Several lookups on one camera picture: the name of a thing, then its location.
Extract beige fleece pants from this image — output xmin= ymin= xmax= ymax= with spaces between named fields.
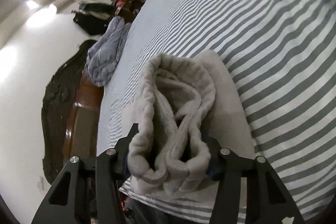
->
xmin=122 ymin=50 xmax=255 ymax=201

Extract dark carved wooden headboard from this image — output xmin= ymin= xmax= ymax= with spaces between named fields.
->
xmin=41 ymin=39 xmax=104 ymax=184

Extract folded grey blue quilt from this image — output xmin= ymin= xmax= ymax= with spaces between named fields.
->
xmin=84 ymin=16 xmax=131 ymax=87

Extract black hanging clothes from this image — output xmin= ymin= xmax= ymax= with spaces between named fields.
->
xmin=71 ymin=2 xmax=116 ymax=36

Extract grey striped bed sheet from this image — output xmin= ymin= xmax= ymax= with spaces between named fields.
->
xmin=97 ymin=0 xmax=335 ymax=220

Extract cluttered bedside table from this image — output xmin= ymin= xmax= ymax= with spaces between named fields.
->
xmin=111 ymin=0 xmax=144 ymax=23

